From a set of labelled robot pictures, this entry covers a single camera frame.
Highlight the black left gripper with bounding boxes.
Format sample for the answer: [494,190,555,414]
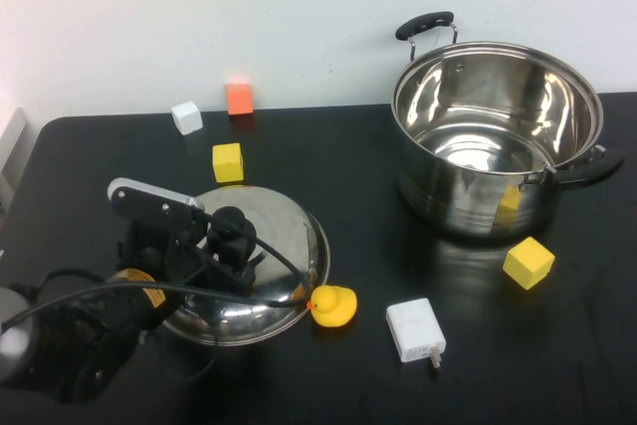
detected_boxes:
[116,218,256,295]

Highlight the steel lid with black knob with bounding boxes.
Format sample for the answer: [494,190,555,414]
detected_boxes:
[161,185,332,345]

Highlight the yellow foam cube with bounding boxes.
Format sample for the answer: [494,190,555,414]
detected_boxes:
[211,142,246,183]
[502,236,556,292]

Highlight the yellow rubber duck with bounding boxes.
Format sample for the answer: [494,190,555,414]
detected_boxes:
[307,285,358,328]

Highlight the white foam cube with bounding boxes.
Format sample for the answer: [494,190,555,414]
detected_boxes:
[170,101,204,136]

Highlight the orange foam cube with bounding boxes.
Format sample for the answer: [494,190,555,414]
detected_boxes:
[225,82,256,116]

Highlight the white power adapter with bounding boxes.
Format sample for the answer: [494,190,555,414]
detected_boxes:
[385,298,448,369]

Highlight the black camera cable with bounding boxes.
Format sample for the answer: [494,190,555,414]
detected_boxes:
[0,208,313,334]

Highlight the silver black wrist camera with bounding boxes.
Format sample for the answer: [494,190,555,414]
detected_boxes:
[106,177,208,236]

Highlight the stainless steel pot black handles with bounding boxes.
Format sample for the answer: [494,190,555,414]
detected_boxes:
[390,10,626,240]

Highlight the grey wall rail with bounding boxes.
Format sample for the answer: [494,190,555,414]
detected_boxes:
[0,106,36,212]

